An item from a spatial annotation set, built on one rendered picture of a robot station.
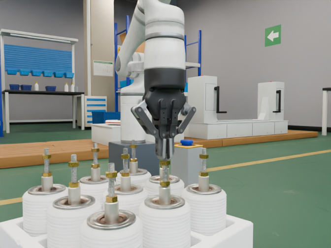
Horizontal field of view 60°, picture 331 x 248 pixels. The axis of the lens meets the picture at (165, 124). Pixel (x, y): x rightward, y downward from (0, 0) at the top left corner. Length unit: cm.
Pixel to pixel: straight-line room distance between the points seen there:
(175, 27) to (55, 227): 39
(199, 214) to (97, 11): 689
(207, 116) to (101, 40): 441
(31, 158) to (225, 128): 210
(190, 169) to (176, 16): 47
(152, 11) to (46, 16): 880
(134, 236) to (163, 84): 24
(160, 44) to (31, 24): 870
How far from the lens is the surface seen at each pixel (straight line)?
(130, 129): 102
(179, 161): 85
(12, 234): 67
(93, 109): 609
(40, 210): 64
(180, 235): 53
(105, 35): 723
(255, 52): 708
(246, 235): 66
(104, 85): 703
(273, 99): 427
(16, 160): 236
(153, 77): 49
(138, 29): 94
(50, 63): 656
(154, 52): 50
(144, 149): 102
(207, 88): 331
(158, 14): 51
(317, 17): 641
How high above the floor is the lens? 42
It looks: 3 degrees down
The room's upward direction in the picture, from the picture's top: straight up
